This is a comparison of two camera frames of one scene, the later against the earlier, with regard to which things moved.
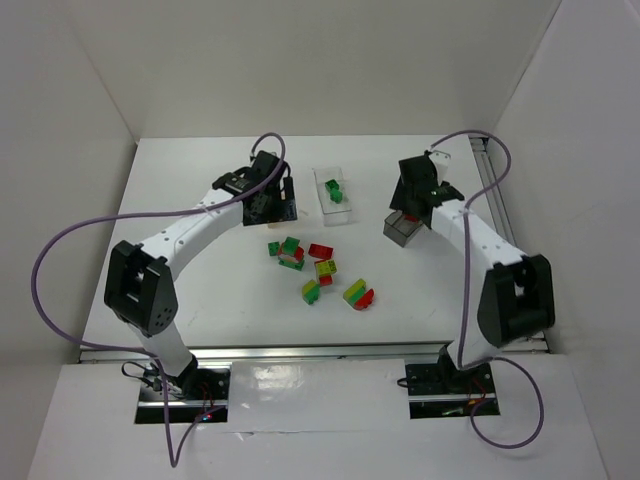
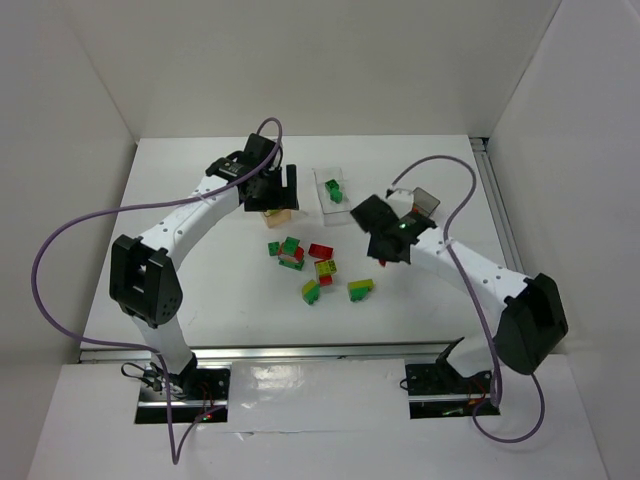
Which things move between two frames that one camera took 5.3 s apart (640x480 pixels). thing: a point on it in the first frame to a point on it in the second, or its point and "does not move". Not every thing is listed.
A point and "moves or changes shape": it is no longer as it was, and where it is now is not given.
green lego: [336, 195] does not move
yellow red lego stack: [325, 270] does not move
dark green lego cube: [332, 184] does not move
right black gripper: [408, 202] to [376, 232]
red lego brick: [321, 251] does not move
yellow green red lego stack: [357, 296] moves or changes shape
